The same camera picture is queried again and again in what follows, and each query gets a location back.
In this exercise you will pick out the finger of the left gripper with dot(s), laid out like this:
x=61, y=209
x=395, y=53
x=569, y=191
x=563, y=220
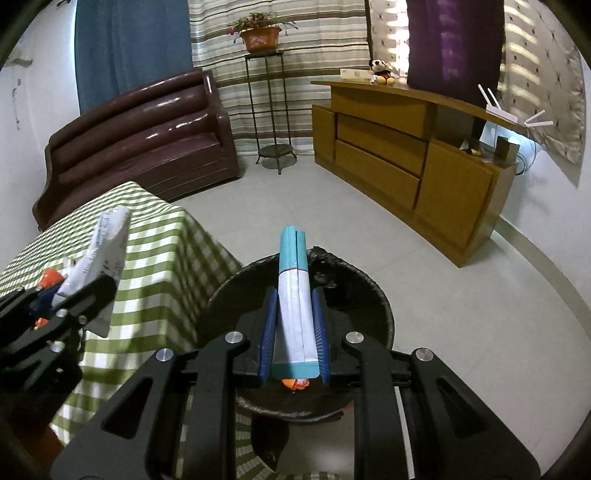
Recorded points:
x=42, y=305
x=18, y=309

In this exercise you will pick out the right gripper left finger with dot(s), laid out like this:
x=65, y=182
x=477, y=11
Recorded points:
x=258, y=328

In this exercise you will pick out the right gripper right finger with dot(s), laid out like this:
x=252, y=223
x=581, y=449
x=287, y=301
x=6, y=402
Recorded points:
x=336, y=361

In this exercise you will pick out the orange plastic bag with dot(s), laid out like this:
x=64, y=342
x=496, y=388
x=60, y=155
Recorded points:
x=296, y=384

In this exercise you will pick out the white pouch wrapper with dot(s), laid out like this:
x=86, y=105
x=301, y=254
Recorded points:
x=90, y=287

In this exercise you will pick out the black lined trash bin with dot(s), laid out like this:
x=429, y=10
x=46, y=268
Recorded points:
x=347, y=289

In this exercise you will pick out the red crumpled plastic bag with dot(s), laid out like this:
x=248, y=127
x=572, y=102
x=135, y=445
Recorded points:
x=49, y=279

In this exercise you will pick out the green checkered tablecloth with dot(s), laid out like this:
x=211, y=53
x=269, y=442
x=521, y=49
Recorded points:
x=172, y=267

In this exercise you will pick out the brown wooden sideboard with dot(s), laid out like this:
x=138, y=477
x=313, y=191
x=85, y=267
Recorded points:
x=407, y=150

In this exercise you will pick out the dark brown leather sofa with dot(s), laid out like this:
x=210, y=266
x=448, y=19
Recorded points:
x=172, y=137

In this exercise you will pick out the striped beige curtain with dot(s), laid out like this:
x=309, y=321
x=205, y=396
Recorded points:
x=330, y=35

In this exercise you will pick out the white box on sideboard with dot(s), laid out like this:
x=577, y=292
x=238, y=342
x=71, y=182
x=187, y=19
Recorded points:
x=356, y=75

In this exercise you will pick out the mickey mouse plush toy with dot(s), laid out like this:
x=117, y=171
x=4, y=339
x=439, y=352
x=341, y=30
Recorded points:
x=382, y=73

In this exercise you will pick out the black metal plant stand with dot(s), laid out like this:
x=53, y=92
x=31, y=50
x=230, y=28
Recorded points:
x=273, y=70

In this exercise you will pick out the blue curtain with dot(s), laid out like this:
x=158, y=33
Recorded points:
x=126, y=44

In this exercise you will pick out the potted plant orange pot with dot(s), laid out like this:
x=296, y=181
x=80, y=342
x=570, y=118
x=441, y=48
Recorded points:
x=260, y=31

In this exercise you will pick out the dark purple curtain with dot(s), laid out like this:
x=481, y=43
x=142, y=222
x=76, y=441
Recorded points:
x=456, y=47

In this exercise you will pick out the patterned white sheer curtain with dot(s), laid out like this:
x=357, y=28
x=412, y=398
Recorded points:
x=541, y=72

